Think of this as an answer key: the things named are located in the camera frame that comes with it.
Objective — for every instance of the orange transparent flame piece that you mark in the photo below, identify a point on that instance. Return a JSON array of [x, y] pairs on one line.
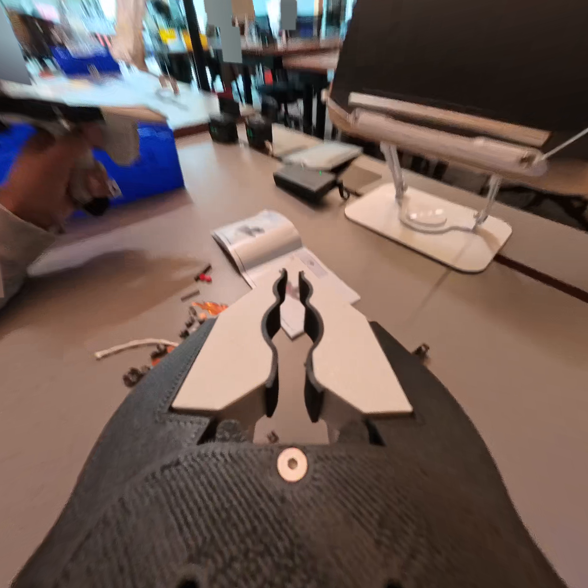
[[209, 308]]

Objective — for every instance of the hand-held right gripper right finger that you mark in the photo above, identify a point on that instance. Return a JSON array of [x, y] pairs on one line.
[[358, 367]]

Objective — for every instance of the grey flat device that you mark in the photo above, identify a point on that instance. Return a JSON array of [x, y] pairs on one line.
[[321, 155]]

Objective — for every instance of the lego instruction booklet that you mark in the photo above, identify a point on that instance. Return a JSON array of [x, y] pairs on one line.
[[266, 248]]

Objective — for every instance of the red lego pin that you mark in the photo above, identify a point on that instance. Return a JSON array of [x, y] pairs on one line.
[[204, 277]]

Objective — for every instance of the black power adapter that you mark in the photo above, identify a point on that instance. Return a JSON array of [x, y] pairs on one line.
[[303, 179]]

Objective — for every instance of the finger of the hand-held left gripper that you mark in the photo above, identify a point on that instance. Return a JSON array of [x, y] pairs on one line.
[[119, 135]]

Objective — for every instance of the dark grey lego axle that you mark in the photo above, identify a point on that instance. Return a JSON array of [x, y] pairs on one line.
[[190, 295]]

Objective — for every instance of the black monitor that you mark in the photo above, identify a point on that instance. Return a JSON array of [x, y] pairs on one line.
[[459, 55]]

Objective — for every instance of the white laptop stand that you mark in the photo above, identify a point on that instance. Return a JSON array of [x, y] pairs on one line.
[[432, 239]]

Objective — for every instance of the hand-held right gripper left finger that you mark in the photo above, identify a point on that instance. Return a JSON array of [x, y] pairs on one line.
[[229, 363]]

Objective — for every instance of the white background table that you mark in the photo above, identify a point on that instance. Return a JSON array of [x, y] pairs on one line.
[[138, 94]]

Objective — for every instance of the blue plastic bin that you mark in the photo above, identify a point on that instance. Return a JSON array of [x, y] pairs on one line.
[[151, 165]]

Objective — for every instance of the black battery charger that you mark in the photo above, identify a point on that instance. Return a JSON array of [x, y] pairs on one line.
[[259, 133], [224, 128]]

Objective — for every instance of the person's left hand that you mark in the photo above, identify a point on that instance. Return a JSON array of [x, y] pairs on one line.
[[36, 179]]

